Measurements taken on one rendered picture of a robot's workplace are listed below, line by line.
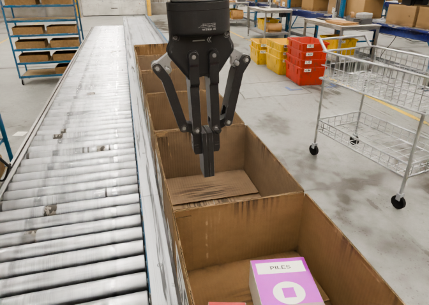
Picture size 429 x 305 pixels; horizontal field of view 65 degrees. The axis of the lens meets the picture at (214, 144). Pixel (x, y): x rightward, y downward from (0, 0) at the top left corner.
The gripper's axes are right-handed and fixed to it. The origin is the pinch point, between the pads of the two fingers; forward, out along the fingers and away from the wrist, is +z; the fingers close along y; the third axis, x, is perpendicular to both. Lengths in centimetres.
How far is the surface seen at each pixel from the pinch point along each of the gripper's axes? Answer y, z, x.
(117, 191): -20, 48, 71
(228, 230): 6.4, 26.1, 12.2
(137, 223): -14, 49, 51
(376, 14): 457, 49, 538
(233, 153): 20, 29, 51
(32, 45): -143, 56, 527
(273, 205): 16.6, 21.6, 12.1
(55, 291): -35, 47, 27
